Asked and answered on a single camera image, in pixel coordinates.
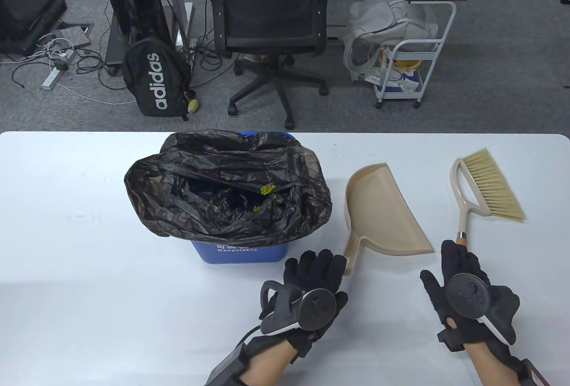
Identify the person's left hand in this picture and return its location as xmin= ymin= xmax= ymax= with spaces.
xmin=247 ymin=249 xmax=349 ymax=359

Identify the person's right hand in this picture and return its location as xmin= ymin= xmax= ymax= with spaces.
xmin=420 ymin=240 xmax=521 ymax=362

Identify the blue food waste bin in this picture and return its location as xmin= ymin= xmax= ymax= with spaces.
xmin=191 ymin=130 xmax=298 ymax=264

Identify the beige brush with wooden handle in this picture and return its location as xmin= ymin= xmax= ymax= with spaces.
xmin=451 ymin=148 xmax=527 ymax=248

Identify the beige plastic dustpan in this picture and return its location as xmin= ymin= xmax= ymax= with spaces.
xmin=343 ymin=163 xmax=435 ymax=276

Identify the pile of green mung beans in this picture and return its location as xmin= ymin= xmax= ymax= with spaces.
xmin=254 ymin=184 xmax=279 ymax=212

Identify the black plastic bin bag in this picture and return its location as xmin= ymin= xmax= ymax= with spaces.
xmin=124 ymin=129 xmax=334 ymax=247

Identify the person's left forearm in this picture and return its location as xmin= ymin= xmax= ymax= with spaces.
xmin=236 ymin=341 xmax=297 ymax=386

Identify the person's right forearm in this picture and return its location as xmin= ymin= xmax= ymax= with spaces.
xmin=465 ymin=344 xmax=519 ymax=386

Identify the black wrist sensor box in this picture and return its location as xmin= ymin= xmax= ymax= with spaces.
xmin=204 ymin=344 xmax=250 ymax=386
xmin=514 ymin=358 xmax=557 ymax=386

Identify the blue and white box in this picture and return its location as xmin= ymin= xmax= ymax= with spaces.
xmin=383 ymin=68 xmax=421 ymax=93

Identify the white rolling cart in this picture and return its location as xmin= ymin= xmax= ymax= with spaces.
xmin=373 ymin=1 xmax=457 ymax=109

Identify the white table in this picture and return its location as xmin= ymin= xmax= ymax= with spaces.
xmin=0 ymin=131 xmax=570 ymax=386

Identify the black backpack with white print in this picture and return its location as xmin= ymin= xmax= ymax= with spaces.
xmin=122 ymin=38 xmax=193 ymax=118

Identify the light grey backpack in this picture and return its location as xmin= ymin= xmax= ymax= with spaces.
xmin=345 ymin=0 xmax=439 ymax=81

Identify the black mesh office chair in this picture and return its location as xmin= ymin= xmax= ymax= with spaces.
xmin=204 ymin=0 xmax=335 ymax=130

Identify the grey metal desk leg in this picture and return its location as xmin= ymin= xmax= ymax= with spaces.
xmin=163 ymin=0 xmax=194 ymax=48

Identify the black computer tower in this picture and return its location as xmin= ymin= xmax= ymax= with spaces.
xmin=94 ymin=0 xmax=174 ymax=76

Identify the grey floor socket box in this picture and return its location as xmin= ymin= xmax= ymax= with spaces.
xmin=58 ymin=22 xmax=95 ymax=48

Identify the black monitor stand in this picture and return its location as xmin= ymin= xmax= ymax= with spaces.
xmin=0 ymin=0 xmax=67 ymax=55

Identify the black glove cable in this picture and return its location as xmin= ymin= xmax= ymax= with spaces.
xmin=240 ymin=325 xmax=264 ymax=346

